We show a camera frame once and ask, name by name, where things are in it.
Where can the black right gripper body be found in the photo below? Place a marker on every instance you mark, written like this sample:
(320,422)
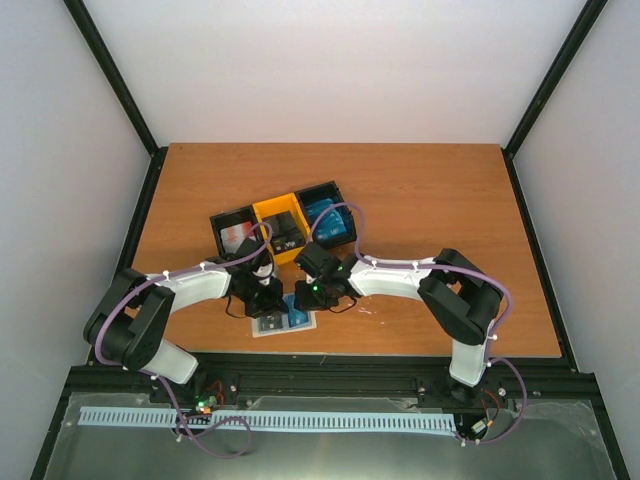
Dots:
(317,298)

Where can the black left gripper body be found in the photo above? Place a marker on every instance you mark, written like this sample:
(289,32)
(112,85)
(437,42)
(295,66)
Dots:
(259,301)

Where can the black vip card stack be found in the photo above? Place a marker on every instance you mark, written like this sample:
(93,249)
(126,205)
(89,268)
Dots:
(286,234)

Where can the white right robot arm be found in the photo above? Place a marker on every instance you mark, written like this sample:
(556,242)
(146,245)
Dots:
(463,300)

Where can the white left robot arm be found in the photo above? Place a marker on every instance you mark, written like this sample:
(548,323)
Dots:
(127,327)

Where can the black bin with red cards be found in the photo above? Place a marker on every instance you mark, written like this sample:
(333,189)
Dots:
(228,218)

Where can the red white card stack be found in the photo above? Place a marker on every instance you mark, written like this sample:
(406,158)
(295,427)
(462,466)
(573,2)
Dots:
(231,237)

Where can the black bin with blue cards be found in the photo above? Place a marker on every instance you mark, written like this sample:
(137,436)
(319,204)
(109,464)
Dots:
(329,190)

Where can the blue card stack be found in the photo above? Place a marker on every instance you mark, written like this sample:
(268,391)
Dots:
(331,225)

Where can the yellow plastic bin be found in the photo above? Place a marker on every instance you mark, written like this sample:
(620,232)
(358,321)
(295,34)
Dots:
(272,206)

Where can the black aluminium table frame rail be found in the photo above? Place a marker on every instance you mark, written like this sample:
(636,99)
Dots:
(422,380)

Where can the light blue slotted cable duct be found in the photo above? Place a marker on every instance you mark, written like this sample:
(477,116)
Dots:
(274,421)

